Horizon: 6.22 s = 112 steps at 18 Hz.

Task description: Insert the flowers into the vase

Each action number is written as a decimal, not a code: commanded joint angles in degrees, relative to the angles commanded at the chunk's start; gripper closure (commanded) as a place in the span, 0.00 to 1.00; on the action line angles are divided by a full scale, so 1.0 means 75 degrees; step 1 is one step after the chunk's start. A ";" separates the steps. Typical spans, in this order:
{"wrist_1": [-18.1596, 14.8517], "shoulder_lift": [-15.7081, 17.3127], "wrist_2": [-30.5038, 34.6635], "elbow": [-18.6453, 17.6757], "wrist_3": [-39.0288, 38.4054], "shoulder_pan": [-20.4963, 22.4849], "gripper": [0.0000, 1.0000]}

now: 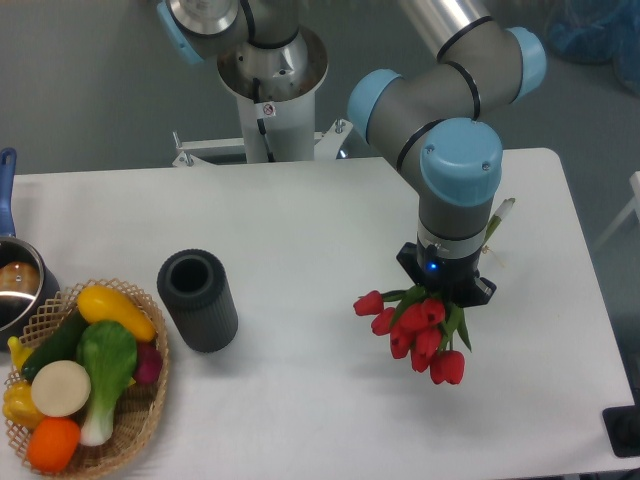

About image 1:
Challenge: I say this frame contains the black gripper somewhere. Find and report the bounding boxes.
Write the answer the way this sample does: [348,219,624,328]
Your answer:
[396,242,497,307]

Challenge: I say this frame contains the red tulip bouquet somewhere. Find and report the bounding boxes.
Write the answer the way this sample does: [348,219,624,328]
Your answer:
[353,198,515,385]

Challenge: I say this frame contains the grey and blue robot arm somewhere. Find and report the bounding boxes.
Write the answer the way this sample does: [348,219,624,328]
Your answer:
[157,1,546,307]

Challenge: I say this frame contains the dark grey ribbed vase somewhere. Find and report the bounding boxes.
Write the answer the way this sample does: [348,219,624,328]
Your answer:
[156,249,239,353]

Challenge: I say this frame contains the black device at table edge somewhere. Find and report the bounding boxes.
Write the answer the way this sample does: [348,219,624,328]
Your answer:
[602,406,639,458]

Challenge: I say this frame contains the blue plastic bag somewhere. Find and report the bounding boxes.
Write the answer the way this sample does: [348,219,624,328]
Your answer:
[544,1,639,95]

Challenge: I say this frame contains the purple red radish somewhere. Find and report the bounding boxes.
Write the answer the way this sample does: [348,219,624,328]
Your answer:
[133,343,163,385]

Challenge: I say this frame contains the woven wicker basket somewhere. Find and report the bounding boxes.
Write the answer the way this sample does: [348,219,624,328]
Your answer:
[1,278,170,479]

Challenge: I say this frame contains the green bok choy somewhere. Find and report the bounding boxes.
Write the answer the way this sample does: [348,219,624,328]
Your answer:
[76,320,137,447]

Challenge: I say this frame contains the yellow squash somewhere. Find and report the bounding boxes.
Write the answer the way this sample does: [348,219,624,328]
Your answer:
[76,285,156,342]

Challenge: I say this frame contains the dark green cucumber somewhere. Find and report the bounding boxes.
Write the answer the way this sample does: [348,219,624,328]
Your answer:
[20,310,89,382]

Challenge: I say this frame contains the cream round radish slice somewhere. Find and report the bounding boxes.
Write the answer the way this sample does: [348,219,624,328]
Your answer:
[31,360,91,417]

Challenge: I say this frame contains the orange fruit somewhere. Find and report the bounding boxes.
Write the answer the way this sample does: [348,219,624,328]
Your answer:
[26,417,80,474]

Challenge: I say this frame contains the yellow banana tip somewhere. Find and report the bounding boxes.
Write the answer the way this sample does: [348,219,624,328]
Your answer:
[7,336,34,371]

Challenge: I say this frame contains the yellow bell pepper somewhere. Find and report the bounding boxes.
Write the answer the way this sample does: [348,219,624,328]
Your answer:
[2,381,45,430]

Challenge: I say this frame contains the white chair frame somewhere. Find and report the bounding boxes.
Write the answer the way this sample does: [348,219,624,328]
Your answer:
[594,171,640,251]

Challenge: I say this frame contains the blue handled saucepan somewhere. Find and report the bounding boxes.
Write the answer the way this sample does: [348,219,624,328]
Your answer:
[1,147,59,352]

